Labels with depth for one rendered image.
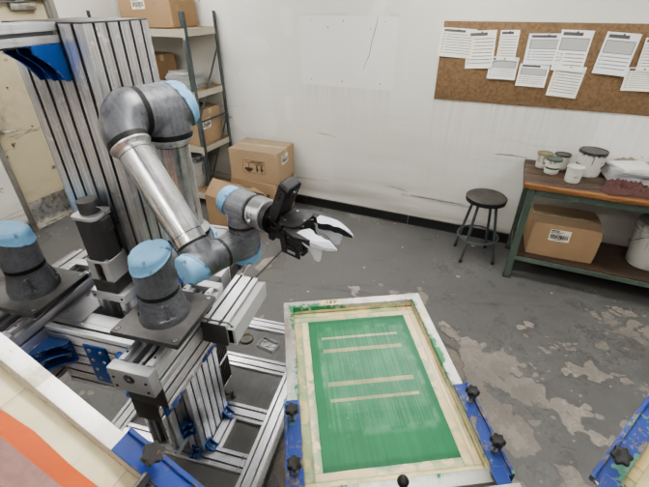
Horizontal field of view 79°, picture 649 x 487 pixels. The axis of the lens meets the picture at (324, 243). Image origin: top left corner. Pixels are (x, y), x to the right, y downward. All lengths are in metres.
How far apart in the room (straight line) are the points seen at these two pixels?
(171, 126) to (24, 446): 0.74
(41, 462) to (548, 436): 2.39
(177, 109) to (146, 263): 0.41
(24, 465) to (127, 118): 0.72
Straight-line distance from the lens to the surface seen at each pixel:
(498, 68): 3.80
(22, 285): 1.56
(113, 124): 1.00
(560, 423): 2.83
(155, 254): 1.16
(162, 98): 1.06
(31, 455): 1.02
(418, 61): 3.89
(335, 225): 0.80
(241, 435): 2.24
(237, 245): 0.96
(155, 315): 1.24
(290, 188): 0.78
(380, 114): 4.05
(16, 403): 1.06
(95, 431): 1.00
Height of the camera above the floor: 2.07
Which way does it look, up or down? 32 degrees down
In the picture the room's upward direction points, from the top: straight up
